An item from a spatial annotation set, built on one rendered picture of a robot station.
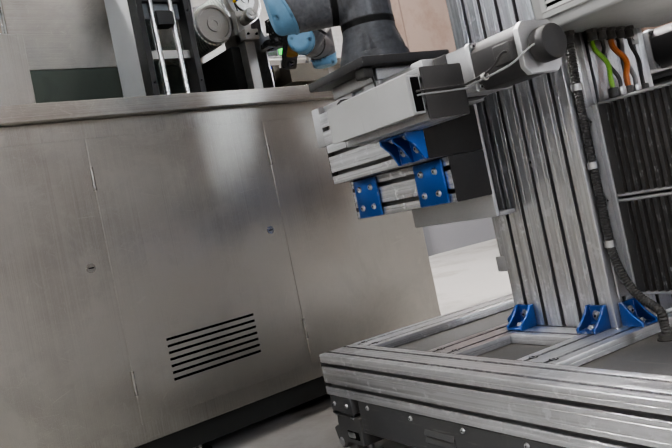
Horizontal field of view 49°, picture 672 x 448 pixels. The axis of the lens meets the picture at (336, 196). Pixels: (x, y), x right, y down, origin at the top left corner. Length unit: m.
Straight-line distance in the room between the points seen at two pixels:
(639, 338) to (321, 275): 0.97
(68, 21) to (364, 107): 1.41
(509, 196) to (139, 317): 0.89
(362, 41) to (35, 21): 1.25
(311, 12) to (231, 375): 0.91
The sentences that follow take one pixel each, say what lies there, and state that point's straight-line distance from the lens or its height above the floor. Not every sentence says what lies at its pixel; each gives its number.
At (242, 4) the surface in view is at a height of 1.23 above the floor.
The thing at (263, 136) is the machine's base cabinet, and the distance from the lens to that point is 2.02.
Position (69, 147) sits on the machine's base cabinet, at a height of 0.80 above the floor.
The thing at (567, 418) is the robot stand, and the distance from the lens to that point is 1.13.
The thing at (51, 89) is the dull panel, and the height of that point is 1.08.
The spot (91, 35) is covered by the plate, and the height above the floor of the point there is 1.25.
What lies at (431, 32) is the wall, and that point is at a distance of 6.76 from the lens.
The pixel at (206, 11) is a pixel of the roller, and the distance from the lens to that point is 2.36.
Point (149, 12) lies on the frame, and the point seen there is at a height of 1.17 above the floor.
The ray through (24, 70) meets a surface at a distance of 2.15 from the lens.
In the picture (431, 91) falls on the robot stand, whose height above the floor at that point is 0.70.
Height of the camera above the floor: 0.53
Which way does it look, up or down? 1 degrees up
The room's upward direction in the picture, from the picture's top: 12 degrees counter-clockwise
